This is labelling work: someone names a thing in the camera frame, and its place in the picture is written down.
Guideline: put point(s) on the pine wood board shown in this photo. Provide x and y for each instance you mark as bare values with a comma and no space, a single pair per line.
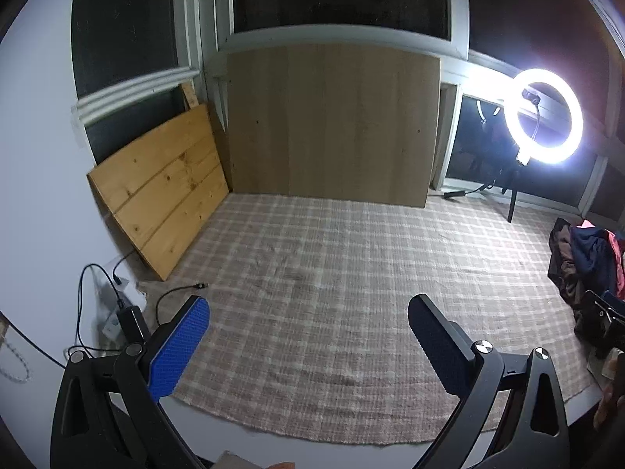
161,180

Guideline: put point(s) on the person's right hand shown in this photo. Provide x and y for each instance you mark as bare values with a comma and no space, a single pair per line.
609,400

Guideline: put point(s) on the beige checked mat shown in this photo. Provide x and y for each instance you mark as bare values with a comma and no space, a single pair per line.
317,278

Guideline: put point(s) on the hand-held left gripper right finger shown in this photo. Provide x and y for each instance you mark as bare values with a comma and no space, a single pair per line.
432,347

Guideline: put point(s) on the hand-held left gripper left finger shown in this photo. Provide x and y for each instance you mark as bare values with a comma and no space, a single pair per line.
178,347

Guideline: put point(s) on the white power strip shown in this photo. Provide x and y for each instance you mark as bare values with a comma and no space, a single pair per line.
110,325

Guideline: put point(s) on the narrow wooden strip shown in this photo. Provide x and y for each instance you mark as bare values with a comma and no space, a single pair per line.
189,97

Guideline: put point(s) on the large light wood panel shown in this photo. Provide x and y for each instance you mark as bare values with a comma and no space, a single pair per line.
332,122

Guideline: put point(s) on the black power adapter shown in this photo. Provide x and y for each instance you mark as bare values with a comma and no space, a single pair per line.
129,320

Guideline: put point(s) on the pile of dark clothes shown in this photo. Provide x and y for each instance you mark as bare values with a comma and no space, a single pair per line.
591,254

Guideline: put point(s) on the black phone clamp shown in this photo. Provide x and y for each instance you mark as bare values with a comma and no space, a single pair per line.
530,94

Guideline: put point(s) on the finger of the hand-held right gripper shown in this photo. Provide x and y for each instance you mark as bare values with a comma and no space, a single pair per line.
600,315

